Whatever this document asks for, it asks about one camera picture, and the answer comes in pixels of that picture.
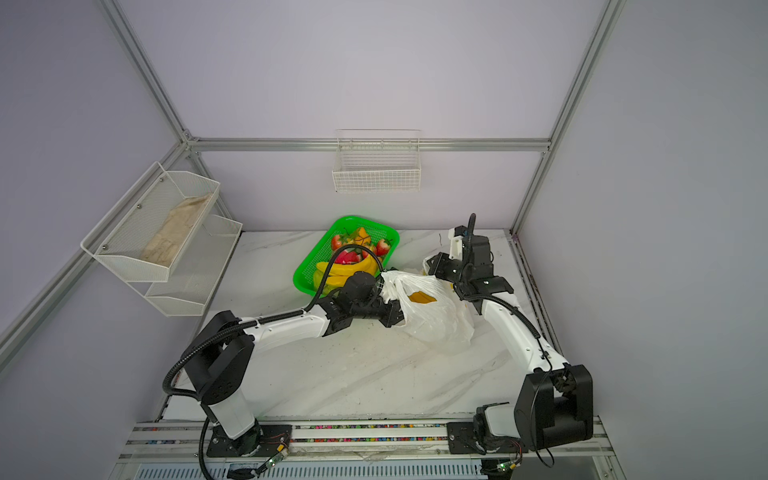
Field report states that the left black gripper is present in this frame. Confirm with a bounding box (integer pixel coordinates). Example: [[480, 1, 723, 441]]
[[353, 295, 415, 327]]

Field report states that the yellow banana bunch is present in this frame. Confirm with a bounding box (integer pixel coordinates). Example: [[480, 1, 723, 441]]
[[408, 291, 436, 304], [312, 257, 379, 293]]

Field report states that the white lemon print plastic bag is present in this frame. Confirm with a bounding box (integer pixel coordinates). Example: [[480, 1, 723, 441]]
[[381, 270, 474, 354]]

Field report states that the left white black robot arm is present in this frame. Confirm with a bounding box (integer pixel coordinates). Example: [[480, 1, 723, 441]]
[[163, 273, 404, 457]]

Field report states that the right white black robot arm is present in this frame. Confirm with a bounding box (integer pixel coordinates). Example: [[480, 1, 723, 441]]
[[424, 227, 594, 451]]

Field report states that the red dragon fruit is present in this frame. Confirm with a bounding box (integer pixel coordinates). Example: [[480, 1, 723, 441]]
[[334, 250, 362, 265]]

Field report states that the green plastic basket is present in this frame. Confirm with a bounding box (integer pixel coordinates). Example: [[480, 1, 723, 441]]
[[292, 215, 401, 296]]

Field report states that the lower white mesh shelf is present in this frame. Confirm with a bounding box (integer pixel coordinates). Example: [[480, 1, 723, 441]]
[[145, 214, 242, 317]]

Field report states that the white mesh shelf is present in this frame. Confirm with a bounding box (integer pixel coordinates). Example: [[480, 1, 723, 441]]
[[80, 162, 220, 283], [145, 214, 242, 317]]

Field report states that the beige cloth in shelf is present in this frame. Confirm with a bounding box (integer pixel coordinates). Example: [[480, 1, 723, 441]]
[[140, 195, 211, 267]]

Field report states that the upper white mesh shelf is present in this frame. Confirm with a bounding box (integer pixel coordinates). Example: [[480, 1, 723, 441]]
[[80, 162, 220, 283]]

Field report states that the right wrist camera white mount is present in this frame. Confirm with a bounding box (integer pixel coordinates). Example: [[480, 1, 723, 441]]
[[449, 226, 467, 260]]

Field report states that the white wire wall basket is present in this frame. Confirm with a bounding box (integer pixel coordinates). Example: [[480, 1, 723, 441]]
[[332, 129, 422, 194]]

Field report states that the left black corrugated cable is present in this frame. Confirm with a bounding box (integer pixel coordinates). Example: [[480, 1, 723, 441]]
[[161, 243, 385, 480]]

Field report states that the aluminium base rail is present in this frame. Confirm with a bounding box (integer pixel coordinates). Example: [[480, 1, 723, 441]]
[[109, 419, 626, 479]]

